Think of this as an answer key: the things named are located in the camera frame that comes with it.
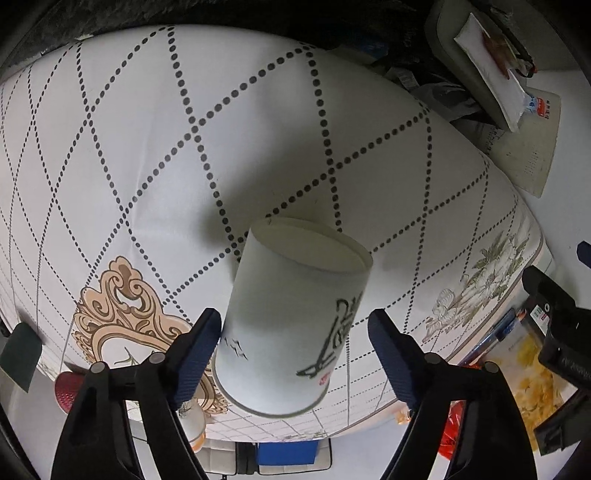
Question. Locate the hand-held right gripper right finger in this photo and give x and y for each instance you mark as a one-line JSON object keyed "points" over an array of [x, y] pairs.
{"points": [[392, 360]]}

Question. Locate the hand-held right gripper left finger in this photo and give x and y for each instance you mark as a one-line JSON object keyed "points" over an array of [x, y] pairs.
{"points": [[196, 357]]}

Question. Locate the white paper cup black print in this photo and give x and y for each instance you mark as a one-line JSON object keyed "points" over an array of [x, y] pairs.
{"points": [[277, 323]]}

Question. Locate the white jar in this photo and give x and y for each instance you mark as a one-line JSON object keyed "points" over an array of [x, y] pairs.
{"points": [[191, 427]]}

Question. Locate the red plastic bag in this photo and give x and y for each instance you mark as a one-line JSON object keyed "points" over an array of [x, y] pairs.
{"points": [[450, 429]]}

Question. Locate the blue pen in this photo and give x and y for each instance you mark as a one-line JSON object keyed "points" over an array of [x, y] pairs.
{"points": [[501, 330]]}

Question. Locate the blue box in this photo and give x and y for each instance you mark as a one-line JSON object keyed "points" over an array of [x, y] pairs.
{"points": [[286, 453]]}

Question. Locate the red round object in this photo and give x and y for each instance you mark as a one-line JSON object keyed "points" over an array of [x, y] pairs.
{"points": [[68, 392]]}

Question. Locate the yellow plastic bag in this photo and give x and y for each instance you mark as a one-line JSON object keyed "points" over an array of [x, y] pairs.
{"points": [[531, 383]]}

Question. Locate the black device stand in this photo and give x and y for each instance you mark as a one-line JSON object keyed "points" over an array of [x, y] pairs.
{"points": [[561, 323]]}

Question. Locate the dark green cloth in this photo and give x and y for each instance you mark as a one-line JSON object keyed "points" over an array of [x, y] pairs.
{"points": [[18, 355]]}

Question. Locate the white patterned tablecloth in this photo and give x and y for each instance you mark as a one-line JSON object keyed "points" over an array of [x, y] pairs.
{"points": [[138, 161]]}

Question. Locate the white paper calendar sheet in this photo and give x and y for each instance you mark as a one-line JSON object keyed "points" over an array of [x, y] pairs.
{"points": [[526, 147]]}

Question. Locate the dark clothes pile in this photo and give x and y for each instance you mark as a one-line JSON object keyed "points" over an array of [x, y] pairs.
{"points": [[415, 69]]}

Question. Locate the grey chair cushion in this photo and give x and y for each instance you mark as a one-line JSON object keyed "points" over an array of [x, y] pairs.
{"points": [[443, 50]]}

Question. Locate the white flat packet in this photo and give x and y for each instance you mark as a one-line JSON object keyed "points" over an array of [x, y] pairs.
{"points": [[485, 60]]}

